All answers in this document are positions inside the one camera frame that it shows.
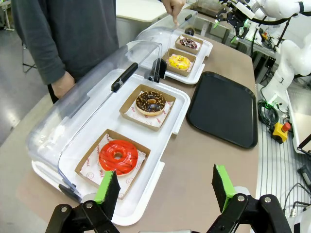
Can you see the chocolate donut with nuts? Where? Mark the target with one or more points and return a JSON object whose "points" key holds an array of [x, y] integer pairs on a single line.
{"points": [[143, 102]]}

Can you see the chocolate donut coloured sprinkles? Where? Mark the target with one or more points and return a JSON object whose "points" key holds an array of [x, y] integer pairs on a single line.
{"points": [[188, 43]]}

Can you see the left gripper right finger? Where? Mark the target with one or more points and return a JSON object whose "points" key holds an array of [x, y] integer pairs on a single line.
{"points": [[222, 184]]}

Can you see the clear display case lid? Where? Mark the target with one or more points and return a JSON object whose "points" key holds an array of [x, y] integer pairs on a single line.
{"points": [[73, 97], [155, 36]]}

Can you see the person left hand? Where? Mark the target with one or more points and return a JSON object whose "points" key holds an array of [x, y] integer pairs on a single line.
{"points": [[173, 9]]}

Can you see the person right forearm grey sleeve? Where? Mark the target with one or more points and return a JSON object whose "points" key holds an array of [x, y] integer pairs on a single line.
{"points": [[36, 48]]}

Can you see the black lid hinge cap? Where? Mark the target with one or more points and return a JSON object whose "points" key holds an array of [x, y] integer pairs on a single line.
{"points": [[68, 191], [161, 69]]}

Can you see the yellow sprinkled donut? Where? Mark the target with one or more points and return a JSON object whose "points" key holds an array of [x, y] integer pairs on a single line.
{"points": [[175, 61]]}

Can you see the yellow emergency stop button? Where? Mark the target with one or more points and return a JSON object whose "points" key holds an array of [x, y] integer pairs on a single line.
{"points": [[279, 132]]}

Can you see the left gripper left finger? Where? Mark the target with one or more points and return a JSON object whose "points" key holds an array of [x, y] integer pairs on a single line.
{"points": [[107, 191]]}

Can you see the brown cardboard donut box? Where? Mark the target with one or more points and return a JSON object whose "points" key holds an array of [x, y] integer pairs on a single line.
{"points": [[187, 51], [131, 143], [138, 123], [177, 72]]}

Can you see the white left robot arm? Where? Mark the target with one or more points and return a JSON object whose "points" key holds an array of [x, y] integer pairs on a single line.
{"points": [[303, 223]]}

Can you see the white printed paper liner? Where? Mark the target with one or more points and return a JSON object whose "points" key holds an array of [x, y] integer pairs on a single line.
{"points": [[90, 170], [199, 45], [150, 121], [192, 63]]}

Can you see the black plastic serving tray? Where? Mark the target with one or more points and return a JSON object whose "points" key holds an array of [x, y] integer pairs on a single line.
{"points": [[223, 109]]}

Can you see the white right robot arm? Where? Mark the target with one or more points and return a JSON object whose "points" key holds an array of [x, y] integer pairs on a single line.
{"points": [[291, 60]]}

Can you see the white display case base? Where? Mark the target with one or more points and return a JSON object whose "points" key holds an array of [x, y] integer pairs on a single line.
{"points": [[194, 75]]}

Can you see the near white display case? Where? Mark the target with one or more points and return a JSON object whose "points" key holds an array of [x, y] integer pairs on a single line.
{"points": [[97, 116]]}

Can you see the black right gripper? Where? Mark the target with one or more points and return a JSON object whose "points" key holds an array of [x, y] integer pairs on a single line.
{"points": [[236, 20]]}

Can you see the black lid hinge knob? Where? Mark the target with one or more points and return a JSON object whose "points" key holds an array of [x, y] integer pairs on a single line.
{"points": [[189, 31], [151, 78]]}

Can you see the red glazed donut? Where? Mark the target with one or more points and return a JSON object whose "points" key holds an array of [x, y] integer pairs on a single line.
{"points": [[109, 155]]}

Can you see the aluminium profile platform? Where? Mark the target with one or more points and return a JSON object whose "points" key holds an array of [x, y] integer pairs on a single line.
{"points": [[274, 165]]}

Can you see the person right hand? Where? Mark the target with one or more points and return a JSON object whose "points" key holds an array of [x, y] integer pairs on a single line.
{"points": [[63, 85]]}

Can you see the white cabinet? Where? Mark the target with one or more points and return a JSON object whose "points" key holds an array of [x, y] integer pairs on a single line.
{"points": [[138, 21]]}

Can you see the person torso grey sweater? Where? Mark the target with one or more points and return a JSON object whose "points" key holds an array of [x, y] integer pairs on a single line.
{"points": [[85, 36]]}

